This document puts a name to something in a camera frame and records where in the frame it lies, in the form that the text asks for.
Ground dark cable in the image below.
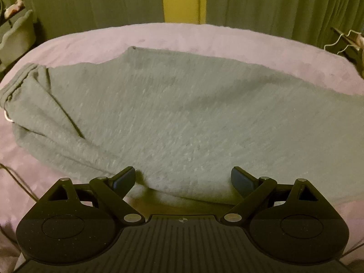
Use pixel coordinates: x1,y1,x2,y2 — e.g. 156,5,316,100
0,163,39,203

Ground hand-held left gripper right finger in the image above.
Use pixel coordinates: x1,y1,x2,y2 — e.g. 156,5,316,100
223,167,339,224

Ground grey scalloped storage bin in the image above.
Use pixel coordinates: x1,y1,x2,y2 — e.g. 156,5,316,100
0,8,38,66

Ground small pink white toy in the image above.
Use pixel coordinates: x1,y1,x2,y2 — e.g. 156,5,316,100
4,0,25,18

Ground purple fleece blanket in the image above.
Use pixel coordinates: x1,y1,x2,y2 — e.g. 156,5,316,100
0,23,364,273

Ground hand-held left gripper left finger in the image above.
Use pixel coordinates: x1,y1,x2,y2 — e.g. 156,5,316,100
31,167,144,225

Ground grey sweat pants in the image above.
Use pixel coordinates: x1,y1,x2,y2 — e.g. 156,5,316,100
0,45,364,206

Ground grey-green curtain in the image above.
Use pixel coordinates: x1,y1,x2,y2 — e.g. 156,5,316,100
206,0,364,52
15,0,164,40

